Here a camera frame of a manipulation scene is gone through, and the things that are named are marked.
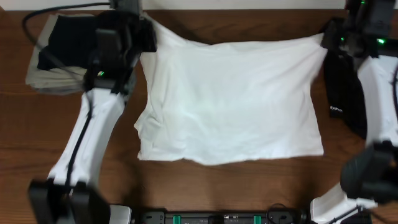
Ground white printed t-shirt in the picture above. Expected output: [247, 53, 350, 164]
[134, 22, 326, 166]

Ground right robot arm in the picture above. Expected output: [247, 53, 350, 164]
[306, 1, 397, 223]

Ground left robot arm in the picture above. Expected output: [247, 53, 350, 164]
[28, 10, 157, 224]

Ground black t-shirt with logo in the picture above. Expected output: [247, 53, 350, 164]
[320, 18, 368, 140]

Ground black shorts with orange waistband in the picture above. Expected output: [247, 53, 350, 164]
[44, 16, 97, 69]

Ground folded khaki trousers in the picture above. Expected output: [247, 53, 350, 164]
[25, 13, 93, 95]

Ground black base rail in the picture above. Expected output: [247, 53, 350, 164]
[136, 208, 311, 224]

